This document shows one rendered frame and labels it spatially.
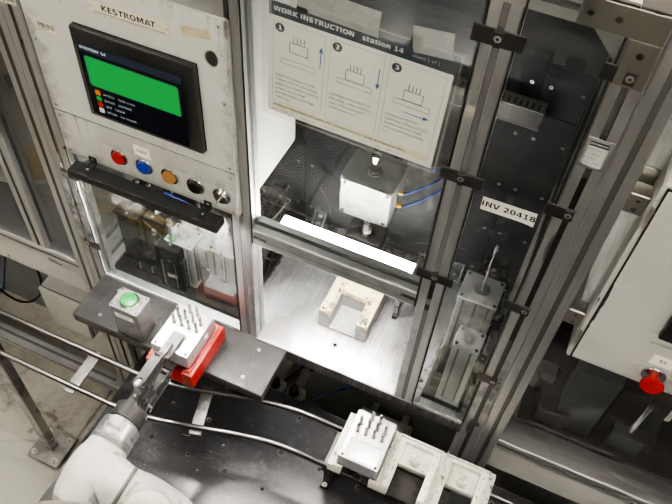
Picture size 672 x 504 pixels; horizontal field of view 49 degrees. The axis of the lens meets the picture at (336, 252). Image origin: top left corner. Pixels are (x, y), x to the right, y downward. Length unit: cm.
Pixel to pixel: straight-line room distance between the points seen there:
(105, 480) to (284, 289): 67
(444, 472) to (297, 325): 51
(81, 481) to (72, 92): 77
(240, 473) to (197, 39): 114
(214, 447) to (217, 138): 92
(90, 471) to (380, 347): 74
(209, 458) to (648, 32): 146
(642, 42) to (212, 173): 82
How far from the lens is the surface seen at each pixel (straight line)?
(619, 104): 107
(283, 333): 189
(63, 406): 293
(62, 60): 151
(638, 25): 99
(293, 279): 198
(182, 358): 175
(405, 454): 181
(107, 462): 164
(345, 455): 172
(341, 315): 192
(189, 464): 200
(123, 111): 145
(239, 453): 200
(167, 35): 129
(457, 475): 181
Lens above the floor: 251
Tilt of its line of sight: 51 degrees down
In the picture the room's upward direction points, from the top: 5 degrees clockwise
